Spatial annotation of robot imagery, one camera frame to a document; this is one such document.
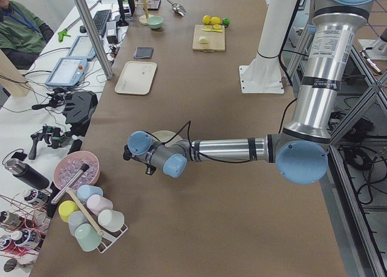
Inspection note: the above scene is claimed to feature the black thermos bottle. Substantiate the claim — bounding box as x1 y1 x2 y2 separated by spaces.
4 158 50 190

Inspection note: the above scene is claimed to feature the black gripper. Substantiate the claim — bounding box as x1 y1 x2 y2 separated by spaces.
123 145 136 161

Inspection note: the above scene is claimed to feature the green lime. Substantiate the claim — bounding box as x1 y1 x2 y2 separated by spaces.
222 18 230 28

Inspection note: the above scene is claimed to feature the grey cup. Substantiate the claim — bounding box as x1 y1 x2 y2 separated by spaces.
68 210 88 236

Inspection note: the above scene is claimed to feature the mint green bowl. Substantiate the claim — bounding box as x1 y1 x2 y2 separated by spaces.
147 16 164 30

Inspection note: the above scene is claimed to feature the mint cup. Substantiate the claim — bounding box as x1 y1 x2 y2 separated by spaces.
74 223 102 252

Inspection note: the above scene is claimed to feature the yellow lemon outer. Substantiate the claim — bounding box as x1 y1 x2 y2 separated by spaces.
202 15 212 25

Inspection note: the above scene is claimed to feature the teach pendant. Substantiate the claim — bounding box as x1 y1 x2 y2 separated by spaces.
45 57 88 87
67 36 96 61

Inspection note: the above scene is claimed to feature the pale cream bun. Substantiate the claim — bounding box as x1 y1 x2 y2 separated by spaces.
198 36 209 45

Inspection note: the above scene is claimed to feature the black keyboard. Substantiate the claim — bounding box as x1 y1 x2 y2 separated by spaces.
93 9 111 36

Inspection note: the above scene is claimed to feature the blue cup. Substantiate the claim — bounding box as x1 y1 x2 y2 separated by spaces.
77 184 103 203

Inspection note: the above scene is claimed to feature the black plate stand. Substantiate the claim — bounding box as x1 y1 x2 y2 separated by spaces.
62 91 98 137

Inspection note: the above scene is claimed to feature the yellow plastic knife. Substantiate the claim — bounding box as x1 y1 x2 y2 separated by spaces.
200 28 223 33

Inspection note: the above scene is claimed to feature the white cup rack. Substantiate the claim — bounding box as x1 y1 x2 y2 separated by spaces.
65 188 129 254

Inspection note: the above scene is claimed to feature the pink cup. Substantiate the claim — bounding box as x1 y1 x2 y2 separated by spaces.
86 194 113 216

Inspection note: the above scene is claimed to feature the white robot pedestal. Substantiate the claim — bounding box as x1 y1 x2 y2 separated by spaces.
239 0 299 94

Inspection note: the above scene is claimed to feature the wooden mug tree stand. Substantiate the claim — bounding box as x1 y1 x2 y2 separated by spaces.
137 0 153 25

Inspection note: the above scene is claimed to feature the white cup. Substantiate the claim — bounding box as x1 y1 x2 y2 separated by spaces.
98 209 125 232

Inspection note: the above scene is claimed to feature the seated person green shirt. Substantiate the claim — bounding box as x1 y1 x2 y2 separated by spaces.
1 0 54 70

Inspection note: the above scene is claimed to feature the metal scoop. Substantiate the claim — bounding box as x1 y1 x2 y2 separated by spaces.
167 0 186 16

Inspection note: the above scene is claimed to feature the yellow lemon near lime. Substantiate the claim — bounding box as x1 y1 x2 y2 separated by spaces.
210 16 222 25

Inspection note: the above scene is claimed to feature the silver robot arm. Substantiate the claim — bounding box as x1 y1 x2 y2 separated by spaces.
123 0 374 184

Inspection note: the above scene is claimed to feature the cream round plate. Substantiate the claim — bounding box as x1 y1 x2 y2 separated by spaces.
151 130 182 147

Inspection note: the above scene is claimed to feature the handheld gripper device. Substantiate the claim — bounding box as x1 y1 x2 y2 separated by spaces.
28 125 73 160

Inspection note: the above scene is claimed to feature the teach pendant near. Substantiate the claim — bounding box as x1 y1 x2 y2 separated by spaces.
45 57 88 87

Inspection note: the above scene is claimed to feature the grey folded cloth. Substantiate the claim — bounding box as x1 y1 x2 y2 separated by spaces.
133 47 154 59

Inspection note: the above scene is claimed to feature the yellow cup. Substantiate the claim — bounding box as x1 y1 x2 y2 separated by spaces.
58 200 79 223

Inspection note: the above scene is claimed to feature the pink bowl with ice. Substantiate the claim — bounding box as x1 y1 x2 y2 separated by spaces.
53 151 100 191

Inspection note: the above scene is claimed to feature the aluminium frame post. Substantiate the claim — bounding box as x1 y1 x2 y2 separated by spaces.
74 0 113 80

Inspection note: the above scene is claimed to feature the cream rectangular tray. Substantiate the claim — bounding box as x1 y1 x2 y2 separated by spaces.
114 61 157 96

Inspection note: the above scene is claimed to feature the teach pendant far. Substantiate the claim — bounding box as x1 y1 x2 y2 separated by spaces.
67 36 96 61

